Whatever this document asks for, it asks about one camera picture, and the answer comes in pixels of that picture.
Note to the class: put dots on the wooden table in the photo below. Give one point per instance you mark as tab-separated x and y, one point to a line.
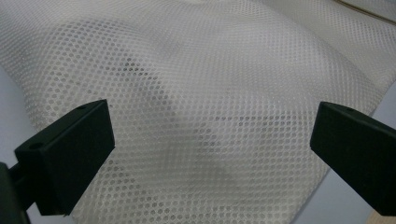
384	218

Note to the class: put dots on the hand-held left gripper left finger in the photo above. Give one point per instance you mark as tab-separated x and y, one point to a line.
68	161

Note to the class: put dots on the white mesh laundry bag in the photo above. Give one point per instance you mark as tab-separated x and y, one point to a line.
202	93

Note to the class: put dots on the light blue table mat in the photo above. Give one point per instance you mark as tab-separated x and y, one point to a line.
342	202

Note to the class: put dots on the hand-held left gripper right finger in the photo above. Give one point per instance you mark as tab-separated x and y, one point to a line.
358	146

